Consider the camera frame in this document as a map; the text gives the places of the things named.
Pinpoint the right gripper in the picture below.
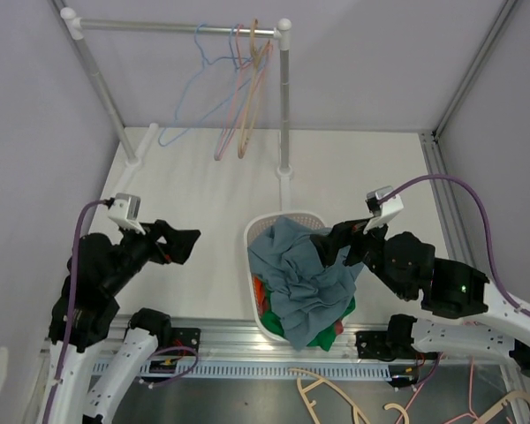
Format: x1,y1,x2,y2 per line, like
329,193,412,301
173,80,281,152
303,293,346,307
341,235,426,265
308,212,408,299

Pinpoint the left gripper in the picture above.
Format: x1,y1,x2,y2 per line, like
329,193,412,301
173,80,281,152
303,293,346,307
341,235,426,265
102,216,200,294

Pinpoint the grey blue t shirt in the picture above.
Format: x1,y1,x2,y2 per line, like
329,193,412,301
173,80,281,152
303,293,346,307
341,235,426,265
246,215,367,352

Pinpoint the white perforated plastic basket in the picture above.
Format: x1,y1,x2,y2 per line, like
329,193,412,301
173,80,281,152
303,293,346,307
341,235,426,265
242,210,352,344

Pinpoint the orange t shirt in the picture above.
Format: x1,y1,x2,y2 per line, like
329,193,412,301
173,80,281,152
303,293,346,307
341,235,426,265
253,276,269,316

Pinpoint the green t shirt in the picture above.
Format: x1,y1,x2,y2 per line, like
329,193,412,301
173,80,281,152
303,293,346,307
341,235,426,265
261,297,356,352

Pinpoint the pink red t shirt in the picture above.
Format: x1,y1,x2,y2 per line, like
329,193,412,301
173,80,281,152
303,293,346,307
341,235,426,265
334,321,344,335

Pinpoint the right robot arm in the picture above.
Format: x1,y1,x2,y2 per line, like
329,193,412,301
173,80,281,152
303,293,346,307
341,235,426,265
310,220,530,378

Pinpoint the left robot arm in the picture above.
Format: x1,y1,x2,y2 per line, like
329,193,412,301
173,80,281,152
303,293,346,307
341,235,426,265
37,220,201,423

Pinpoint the beige hanger on floor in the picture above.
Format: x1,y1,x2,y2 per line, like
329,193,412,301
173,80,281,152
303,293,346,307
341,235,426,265
288,367,371,424

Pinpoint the pink floor hanger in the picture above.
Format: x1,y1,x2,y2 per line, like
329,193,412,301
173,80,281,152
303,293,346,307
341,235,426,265
405,357,481,423

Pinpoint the beige floor hanger right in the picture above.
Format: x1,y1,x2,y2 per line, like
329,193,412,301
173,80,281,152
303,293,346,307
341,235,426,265
474,390,530,424

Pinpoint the metal clothes rack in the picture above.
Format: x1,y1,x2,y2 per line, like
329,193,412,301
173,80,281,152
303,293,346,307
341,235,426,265
58,6,293,211

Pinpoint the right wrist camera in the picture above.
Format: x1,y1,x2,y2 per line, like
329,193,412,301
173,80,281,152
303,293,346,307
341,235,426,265
363,185,404,234

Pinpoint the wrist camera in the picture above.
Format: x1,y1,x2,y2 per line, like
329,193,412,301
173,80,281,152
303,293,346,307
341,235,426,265
363,185,404,234
108,193,145,234

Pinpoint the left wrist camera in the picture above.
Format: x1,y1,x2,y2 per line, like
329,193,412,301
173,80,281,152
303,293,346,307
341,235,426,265
108,193,145,234

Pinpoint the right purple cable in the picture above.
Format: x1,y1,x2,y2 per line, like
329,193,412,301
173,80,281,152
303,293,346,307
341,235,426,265
379,175,530,326

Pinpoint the purple cable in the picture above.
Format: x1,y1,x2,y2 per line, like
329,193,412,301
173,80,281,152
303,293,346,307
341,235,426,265
42,199,200,424
379,175,530,326

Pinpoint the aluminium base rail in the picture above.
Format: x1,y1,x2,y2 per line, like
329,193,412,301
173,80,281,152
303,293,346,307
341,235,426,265
123,319,514,385

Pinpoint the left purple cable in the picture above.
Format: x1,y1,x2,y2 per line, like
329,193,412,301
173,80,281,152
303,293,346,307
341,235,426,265
42,199,200,424

